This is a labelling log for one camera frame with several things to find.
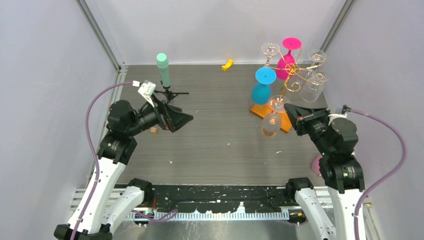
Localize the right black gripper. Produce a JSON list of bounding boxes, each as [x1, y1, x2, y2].
[[283, 103, 333, 155]]

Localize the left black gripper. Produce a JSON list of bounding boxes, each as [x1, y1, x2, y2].
[[127, 93, 193, 137]]

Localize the clear plain wine glass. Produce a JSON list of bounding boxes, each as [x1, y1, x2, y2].
[[261, 94, 292, 137]]

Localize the clear patterned wine glass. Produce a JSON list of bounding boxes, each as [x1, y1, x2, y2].
[[300, 70, 328, 102]]

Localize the blue wine glass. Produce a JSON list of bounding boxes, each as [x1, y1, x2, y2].
[[250, 67, 277, 105]]

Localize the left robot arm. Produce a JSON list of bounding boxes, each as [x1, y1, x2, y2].
[[53, 98, 194, 240]]

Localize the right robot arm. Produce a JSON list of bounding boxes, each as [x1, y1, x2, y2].
[[284, 103, 367, 240]]

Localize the orange wooden rack base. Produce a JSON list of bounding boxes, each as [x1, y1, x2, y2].
[[249, 104, 292, 133]]

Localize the pink wine glass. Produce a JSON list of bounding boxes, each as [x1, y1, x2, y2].
[[275, 37, 302, 80]]

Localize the clear back-right wine glass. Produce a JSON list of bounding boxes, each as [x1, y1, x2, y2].
[[306, 49, 327, 71]]

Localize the clear back-left wine glass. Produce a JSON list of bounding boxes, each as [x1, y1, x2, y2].
[[261, 42, 280, 67]]

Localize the black tripod stand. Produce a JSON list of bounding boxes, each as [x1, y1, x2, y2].
[[154, 87, 190, 104]]

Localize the small wooden blocks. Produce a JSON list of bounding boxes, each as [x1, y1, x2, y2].
[[150, 127, 158, 134]]

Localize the pink dustpan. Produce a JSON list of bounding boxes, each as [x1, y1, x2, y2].
[[310, 155, 322, 176]]

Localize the mint green microphone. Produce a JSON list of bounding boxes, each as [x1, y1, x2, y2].
[[156, 53, 171, 89]]

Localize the yellow curved block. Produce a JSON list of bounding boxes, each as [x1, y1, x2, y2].
[[221, 59, 234, 72]]

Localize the gold wire glass rack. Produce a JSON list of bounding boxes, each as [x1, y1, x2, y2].
[[270, 48, 317, 96]]

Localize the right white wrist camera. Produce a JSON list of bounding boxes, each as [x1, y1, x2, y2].
[[328, 104, 351, 126]]

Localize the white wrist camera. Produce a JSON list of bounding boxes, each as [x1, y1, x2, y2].
[[132, 80, 156, 107], [328, 104, 351, 126]]

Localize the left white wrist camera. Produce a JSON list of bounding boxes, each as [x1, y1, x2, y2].
[[132, 80, 156, 107]]

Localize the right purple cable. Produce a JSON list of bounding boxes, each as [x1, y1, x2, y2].
[[349, 108, 407, 240]]

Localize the purple cable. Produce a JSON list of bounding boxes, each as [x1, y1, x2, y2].
[[69, 81, 134, 240], [349, 108, 407, 240]]

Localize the black front rail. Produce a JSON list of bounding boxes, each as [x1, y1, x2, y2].
[[138, 184, 297, 214]]

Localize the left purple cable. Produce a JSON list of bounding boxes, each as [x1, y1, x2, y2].
[[69, 81, 134, 240]]

